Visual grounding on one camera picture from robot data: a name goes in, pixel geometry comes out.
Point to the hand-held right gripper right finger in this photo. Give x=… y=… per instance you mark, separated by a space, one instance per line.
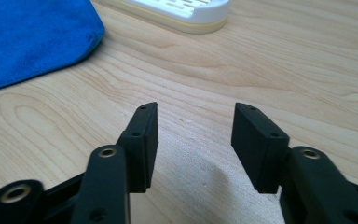
x=261 y=149

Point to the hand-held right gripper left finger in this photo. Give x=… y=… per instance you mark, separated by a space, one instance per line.
x=138 y=146

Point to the white slotted soap dish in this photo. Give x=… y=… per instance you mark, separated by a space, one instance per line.
x=185 y=12

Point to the blue cloth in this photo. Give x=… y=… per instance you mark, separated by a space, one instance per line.
x=31 y=39

